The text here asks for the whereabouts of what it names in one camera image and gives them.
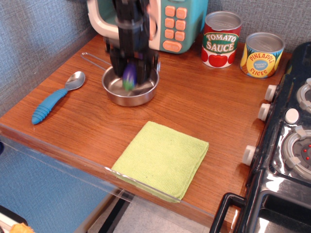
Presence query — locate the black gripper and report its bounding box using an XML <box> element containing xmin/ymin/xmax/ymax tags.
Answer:
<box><xmin>104</xmin><ymin>20</ymin><xmax>159</xmax><ymax>85</ymax></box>

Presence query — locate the purple toy eggplant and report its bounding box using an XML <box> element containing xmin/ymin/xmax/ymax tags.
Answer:
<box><xmin>122</xmin><ymin>63</ymin><xmax>137</xmax><ymax>91</ymax></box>

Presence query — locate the small steel pan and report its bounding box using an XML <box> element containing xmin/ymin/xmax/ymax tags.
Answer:
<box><xmin>81</xmin><ymin>52</ymin><xmax>159</xmax><ymax>107</ymax></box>

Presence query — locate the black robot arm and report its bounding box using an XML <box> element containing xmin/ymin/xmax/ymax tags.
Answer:
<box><xmin>107</xmin><ymin>0</ymin><xmax>158</xmax><ymax>84</ymax></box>

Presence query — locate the green folded cloth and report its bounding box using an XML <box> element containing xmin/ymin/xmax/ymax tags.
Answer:
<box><xmin>111</xmin><ymin>121</ymin><xmax>209</xmax><ymax>203</ymax></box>

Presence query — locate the teal toy microwave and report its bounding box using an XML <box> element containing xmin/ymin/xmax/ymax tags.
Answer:
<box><xmin>87</xmin><ymin>0</ymin><xmax>208</xmax><ymax>54</ymax></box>

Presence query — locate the tomato sauce can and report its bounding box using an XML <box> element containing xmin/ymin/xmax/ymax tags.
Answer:
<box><xmin>201</xmin><ymin>11</ymin><xmax>242</xmax><ymax>68</ymax></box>

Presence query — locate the pineapple slices can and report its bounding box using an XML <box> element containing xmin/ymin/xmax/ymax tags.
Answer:
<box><xmin>240</xmin><ymin>32</ymin><xmax>285</xmax><ymax>79</ymax></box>

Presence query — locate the clear acrylic edge guard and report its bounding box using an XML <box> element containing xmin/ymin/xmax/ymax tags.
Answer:
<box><xmin>0</xmin><ymin>126</ymin><xmax>212</xmax><ymax>222</ymax></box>

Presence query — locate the black toy stove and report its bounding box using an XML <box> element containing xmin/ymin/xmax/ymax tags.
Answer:
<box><xmin>210</xmin><ymin>42</ymin><xmax>311</xmax><ymax>233</ymax></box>

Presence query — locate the blue handled metal spoon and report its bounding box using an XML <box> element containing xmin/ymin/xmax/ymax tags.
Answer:
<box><xmin>31</xmin><ymin>71</ymin><xmax>86</xmax><ymax>125</ymax></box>

